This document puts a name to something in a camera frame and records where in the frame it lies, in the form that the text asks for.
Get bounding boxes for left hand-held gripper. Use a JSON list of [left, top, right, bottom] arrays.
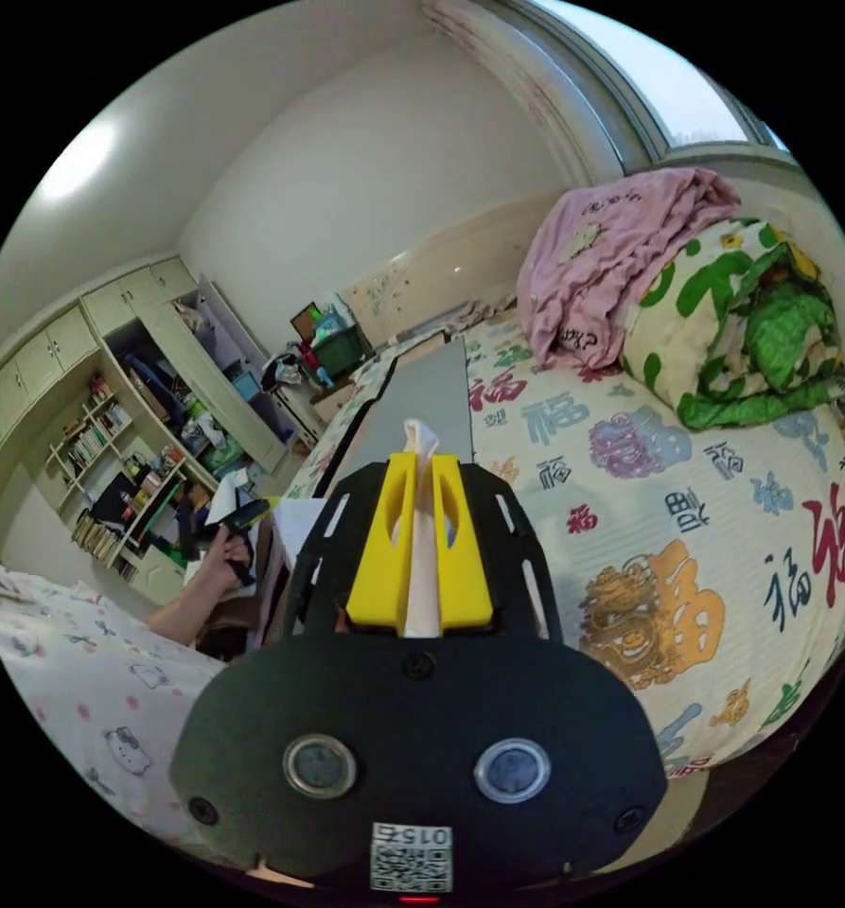
[[193, 496, 282, 587]]

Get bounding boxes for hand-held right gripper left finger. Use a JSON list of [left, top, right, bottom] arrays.
[[345, 452, 418, 634]]

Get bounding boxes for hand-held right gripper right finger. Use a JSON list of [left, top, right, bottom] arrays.
[[431, 452, 497, 635]]

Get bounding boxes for person's left forearm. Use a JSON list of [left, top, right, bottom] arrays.
[[148, 567, 233, 648]]

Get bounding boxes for person's left hand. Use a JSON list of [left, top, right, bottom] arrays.
[[202, 529, 255, 591]]

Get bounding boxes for green basket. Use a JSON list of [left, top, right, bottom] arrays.
[[310, 303, 375, 378]]

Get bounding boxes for grey flat board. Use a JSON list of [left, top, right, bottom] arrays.
[[335, 334, 477, 498]]

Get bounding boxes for cream cupboard with shelves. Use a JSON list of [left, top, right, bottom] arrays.
[[0, 254, 327, 590]]

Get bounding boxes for bed with printed sheet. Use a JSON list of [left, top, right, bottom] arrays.
[[279, 311, 845, 781]]

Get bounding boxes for person's body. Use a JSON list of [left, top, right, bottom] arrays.
[[0, 552, 228, 849]]

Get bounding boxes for pink blanket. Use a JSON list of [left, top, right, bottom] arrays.
[[516, 166, 744, 372]]

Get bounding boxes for green and white quilt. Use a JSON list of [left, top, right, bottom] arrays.
[[619, 218, 845, 432]]

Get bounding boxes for window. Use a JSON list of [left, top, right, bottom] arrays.
[[528, 0, 803, 175]]

